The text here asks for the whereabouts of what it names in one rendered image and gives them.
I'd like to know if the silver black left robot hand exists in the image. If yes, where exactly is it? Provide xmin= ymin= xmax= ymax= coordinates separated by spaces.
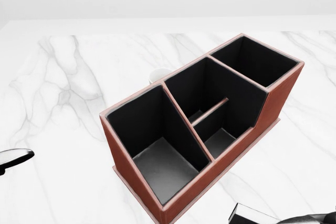
xmin=0 ymin=148 xmax=36 ymax=177

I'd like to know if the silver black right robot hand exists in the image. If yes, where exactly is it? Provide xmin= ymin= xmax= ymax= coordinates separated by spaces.
xmin=277 ymin=205 xmax=336 ymax=224

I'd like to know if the white mug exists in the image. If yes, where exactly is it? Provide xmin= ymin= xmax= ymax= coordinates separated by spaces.
xmin=148 ymin=68 xmax=174 ymax=86

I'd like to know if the red-brown desk caddy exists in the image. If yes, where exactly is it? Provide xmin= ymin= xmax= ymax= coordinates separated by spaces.
xmin=99 ymin=33 xmax=306 ymax=224

